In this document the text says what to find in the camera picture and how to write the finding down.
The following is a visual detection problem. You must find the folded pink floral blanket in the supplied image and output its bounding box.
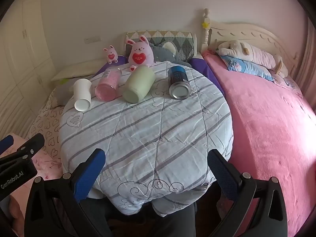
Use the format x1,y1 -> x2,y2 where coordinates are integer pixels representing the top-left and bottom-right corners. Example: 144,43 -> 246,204
1,133 -> 63,236

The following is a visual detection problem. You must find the heart pattern bedsheet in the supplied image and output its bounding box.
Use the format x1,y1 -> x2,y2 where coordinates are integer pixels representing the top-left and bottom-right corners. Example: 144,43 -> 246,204
26,88 -> 65,173

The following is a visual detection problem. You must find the wall socket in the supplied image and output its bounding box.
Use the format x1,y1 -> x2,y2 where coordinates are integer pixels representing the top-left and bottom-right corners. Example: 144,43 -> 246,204
84,36 -> 101,44

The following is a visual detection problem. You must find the large pink bunny plush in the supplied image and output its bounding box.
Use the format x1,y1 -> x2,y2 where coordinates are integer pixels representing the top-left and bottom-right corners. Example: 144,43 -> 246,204
125,35 -> 154,72

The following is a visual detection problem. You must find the white wardrobe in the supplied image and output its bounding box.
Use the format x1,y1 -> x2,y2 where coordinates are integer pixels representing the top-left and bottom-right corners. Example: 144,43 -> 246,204
1,0 -> 56,137

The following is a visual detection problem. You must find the pink translucent cup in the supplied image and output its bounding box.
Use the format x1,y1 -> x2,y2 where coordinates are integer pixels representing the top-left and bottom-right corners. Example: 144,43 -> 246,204
95,67 -> 122,102

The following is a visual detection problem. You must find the small pink bunny plush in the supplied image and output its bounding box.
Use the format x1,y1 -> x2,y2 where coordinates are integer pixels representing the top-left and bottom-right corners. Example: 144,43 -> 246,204
103,45 -> 118,64

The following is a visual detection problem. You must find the pink fleece blanket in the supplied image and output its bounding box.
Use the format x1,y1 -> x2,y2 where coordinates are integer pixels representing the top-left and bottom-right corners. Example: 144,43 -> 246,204
202,51 -> 315,236

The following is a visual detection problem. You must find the grey small pillow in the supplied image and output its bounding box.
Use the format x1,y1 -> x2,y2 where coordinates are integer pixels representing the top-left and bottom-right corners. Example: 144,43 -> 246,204
50,82 -> 73,109

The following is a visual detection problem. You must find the diamond pattern cushion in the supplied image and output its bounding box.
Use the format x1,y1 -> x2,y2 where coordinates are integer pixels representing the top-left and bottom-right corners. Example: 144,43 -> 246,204
124,30 -> 198,62

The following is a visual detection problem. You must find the grey striped quilt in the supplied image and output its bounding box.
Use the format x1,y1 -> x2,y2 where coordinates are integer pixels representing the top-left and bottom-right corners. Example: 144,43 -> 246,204
59,62 -> 233,217

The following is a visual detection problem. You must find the blue cartoon pillow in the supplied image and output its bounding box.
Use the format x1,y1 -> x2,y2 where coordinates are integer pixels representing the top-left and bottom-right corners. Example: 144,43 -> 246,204
220,56 -> 274,82

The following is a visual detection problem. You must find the grey plush toy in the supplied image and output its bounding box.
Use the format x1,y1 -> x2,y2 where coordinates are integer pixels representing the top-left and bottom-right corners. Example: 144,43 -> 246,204
150,43 -> 192,67

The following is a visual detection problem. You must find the white pink dog plush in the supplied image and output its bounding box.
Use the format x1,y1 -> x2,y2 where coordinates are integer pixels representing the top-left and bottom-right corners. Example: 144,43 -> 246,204
217,40 -> 289,78

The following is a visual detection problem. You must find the white paper cup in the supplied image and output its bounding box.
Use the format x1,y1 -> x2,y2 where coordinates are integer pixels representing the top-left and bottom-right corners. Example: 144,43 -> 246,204
73,79 -> 92,112

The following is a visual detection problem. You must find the blue black metal tumbler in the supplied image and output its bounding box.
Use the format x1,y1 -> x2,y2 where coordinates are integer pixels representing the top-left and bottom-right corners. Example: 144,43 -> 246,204
168,65 -> 191,100

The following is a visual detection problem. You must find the cream bedside shelf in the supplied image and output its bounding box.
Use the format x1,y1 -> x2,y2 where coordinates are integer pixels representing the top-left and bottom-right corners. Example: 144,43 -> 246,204
51,59 -> 106,82

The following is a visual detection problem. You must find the cream wooden headboard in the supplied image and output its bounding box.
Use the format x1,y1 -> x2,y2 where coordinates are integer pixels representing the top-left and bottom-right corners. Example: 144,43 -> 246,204
200,8 -> 299,71

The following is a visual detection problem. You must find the pale green cup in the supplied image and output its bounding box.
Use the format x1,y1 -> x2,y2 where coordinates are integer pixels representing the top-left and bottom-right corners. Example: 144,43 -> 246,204
123,66 -> 156,104

